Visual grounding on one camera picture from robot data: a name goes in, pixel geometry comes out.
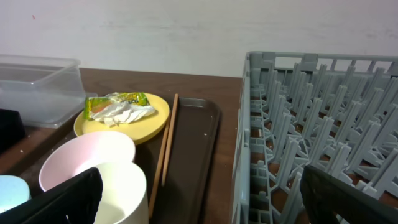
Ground white cup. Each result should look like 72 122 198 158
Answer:
94 162 149 224

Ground pink bowl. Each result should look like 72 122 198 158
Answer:
39 131 136 192

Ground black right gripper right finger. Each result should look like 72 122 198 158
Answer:
300 165 397 224

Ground dark brown serving tray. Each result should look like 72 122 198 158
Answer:
12 96 221 224

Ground wooden chopstick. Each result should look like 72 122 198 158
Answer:
161 93 178 186
149 117 170 219

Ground light blue bowl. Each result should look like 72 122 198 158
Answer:
0 175 31 213

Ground yellow plate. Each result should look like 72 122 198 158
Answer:
73 93 170 145

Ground green snack wrapper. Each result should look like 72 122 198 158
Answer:
83 92 149 120

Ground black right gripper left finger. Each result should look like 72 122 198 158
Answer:
1 167 103 224

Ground clear plastic bin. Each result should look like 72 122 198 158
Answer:
1 54 98 129

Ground black tray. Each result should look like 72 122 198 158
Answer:
0 109 25 153

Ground grey dishwasher rack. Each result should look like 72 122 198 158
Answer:
230 52 397 223

